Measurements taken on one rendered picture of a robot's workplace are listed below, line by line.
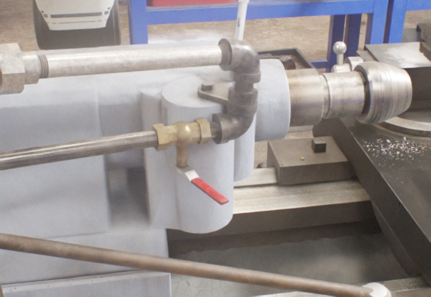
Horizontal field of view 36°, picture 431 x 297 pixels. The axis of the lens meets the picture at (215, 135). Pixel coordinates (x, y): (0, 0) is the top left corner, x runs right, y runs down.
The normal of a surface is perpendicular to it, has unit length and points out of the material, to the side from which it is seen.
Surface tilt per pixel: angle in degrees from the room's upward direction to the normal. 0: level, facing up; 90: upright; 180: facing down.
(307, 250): 13
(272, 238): 90
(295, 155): 0
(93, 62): 63
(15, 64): 56
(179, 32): 0
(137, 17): 90
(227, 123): 45
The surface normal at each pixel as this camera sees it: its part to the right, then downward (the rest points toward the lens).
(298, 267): -0.16, -0.73
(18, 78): 0.44, 0.58
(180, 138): 0.01, 0.34
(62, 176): 0.15, 0.15
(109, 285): 0.17, 0.47
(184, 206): -0.41, 0.44
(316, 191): 0.00, -0.88
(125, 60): 0.47, -0.04
